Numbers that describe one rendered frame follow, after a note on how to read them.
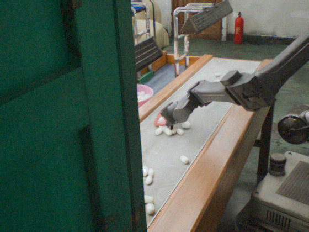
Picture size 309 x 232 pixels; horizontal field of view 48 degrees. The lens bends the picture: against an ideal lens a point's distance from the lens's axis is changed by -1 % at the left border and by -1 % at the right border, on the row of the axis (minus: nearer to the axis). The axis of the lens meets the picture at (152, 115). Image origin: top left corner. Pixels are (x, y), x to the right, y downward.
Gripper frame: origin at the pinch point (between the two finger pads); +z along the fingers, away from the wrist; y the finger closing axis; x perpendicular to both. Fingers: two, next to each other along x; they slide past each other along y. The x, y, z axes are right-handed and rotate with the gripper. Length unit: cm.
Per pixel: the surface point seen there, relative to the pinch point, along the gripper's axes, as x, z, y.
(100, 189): -8, -53, 89
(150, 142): 3.6, -0.8, 10.8
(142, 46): -25.2, -22.7, 11.8
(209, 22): -20, -24, -51
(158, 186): 12.4, -11.3, 34.7
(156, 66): -21, 33, -86
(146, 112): -5.2, 6.0, -7.9
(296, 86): 80, 15, -270
